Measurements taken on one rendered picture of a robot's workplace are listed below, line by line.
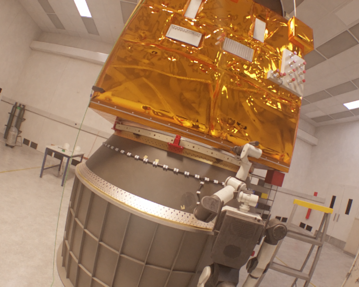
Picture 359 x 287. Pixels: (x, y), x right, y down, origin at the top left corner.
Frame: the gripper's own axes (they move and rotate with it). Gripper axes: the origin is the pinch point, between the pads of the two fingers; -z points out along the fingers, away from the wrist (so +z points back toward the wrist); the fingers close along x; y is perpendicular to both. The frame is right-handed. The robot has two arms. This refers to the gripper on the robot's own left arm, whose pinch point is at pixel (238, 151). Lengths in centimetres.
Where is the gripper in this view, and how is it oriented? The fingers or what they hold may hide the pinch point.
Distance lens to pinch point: 150.8
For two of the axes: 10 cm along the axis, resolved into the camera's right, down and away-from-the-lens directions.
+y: -3.0, 9.5, -0.9
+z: 1.3, -0.5, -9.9
